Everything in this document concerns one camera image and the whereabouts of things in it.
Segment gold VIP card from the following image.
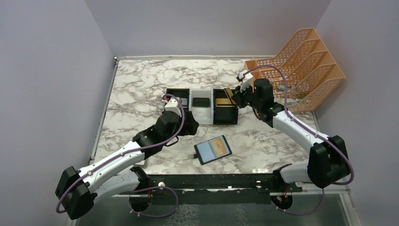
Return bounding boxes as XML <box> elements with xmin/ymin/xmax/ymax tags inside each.
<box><xmin>215</xmin><ymin>98</ymin><xmax>235</xmax><ymax>107</ymax></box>
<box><xmin>224</xmin><ymin>87</ymin><xmax>236</xmax><ymax>105</ymax></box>
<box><xmin>210</xmin><ymin>137</ymin><xmax>228</xmax><ymax>157</ymax></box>

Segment black white three-compartment tray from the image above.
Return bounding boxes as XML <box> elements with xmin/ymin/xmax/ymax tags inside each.
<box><xmin>166</xmin><ymin>88</ymin><xmax>238</xmax><ymax>125</ymax></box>

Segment black leather card holder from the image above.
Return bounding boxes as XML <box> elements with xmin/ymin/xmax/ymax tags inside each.
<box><xmin>193</xmin><ymin>135</ymin><xmax>232</xmax><ymax>165</ymax></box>

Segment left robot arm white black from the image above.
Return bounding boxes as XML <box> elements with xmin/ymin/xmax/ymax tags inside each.
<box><xmin>55</xmin><ymin>110</ymin><xmax>199</xmax><ymax>219</ymax></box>

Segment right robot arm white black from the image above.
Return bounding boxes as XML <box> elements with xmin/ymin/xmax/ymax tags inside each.
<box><xmin>231</xmin><ymin>79</ymin><xmax>351</xmax><ymax>188</ymax></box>

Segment black card in tray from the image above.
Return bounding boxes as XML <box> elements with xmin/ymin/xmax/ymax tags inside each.
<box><xmin>192</xmin><ymin>97</ymin><xmax>211</xmax><ymax>108</ymax></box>

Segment items inside file rack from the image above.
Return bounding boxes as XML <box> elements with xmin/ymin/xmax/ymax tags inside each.
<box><xmin>267</xmin><ymin>76</ymin><xmax>308</xmax><ymax>106</ymax></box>

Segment orange plastic file rack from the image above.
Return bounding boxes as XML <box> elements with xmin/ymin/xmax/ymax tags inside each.
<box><xmin>244</xmin><ymin>28</ymin><xmax>345</xmax><ymax>113</ymax></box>

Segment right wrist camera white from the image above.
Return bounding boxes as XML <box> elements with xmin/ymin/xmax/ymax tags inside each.
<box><xmin>237</xmin><ymin>71</ymin><xmax>254</xmax><ymax>92</ymax></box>

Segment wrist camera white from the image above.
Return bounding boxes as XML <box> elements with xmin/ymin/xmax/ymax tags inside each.
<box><xmin>237</xmin><ymin>71</ymin><xmax>254</xmax><ymax>92</ymax></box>
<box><xmin>164</xmin><ymin>98</ymin><xmax>182</xmax><ymax>117</ymax></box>

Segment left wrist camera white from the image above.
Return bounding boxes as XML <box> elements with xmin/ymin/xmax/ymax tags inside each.
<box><xmin>164</xmin><ymin>98</ymin><xmax>182</xmax><ymax>117</ymax></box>

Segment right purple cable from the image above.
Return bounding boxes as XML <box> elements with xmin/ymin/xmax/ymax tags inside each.
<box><xmin>237</xmin><ymin>65</ymin><xmax>355</xmax><ymax>216</ymax></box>

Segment purple cable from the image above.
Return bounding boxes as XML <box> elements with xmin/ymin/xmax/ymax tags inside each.
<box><xmin>56</xmin><ymin>93</ymin><xmax>179</xmax><ymax>218</ymax></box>
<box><xmin>237</xmin><ymin>65</ymin><xmax>355</xmax><ymax>216</ymax></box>

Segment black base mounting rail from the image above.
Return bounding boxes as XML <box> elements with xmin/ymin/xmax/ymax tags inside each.
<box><xmin>124</xmin><ymin>173</ymin><xmax>302</xmax><ymax>205</ymax></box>

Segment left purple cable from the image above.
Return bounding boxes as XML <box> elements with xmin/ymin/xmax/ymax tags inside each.
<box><xmin>56</xmin><ymin>93</ymin><xmax>179</xmax><ymax>218</ymax></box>

